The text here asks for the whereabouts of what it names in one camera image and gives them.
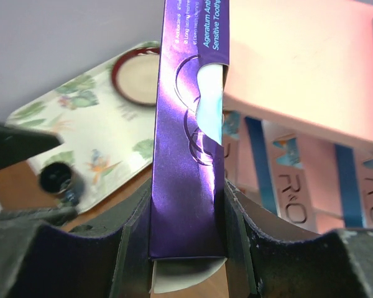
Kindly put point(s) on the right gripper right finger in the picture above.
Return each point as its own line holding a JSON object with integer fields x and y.
{"x": 270, "y": 257}

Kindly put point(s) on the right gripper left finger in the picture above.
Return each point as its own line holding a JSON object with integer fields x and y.
{"x": 105, "y": 257}

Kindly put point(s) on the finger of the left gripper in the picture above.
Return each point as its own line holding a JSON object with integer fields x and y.
{"x": 18, "y": 144}

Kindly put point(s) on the purple toothpaste box edge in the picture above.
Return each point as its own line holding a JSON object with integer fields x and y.
{"x": 187, "y": 241}

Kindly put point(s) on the blue toothpaste box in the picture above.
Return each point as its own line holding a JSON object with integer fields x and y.
{"x": 281, "y": 177}
{"x": 239, "y": 163}
{"x": 355, "y": 173}

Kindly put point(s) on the pink three-tier shelf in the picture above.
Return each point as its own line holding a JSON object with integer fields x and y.
{"x": 307, "y": 66}

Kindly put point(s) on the dark mug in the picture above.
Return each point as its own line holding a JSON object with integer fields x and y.
{"x": 61, "y": 181}

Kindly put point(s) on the floral serving tray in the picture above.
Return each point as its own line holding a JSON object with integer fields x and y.
{"x": 106, "y": 138}

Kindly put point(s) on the dark red rimmed plate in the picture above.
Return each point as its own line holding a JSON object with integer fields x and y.
{"x": 134, "y": 75}

